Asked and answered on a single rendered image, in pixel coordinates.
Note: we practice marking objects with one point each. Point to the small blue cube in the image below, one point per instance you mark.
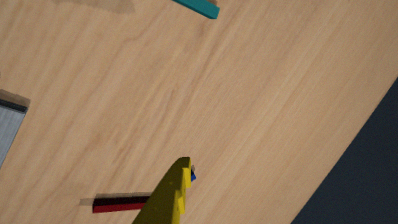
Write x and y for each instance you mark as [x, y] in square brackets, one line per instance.
[193, 177]

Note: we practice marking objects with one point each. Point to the dark red rod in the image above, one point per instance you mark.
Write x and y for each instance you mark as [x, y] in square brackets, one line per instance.
[118, 204]

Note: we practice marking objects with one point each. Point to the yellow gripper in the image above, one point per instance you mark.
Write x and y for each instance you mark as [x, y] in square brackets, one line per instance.
[167, 201]

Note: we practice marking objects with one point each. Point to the turquoise rod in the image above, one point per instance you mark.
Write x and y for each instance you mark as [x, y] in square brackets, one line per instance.
[202, 7]

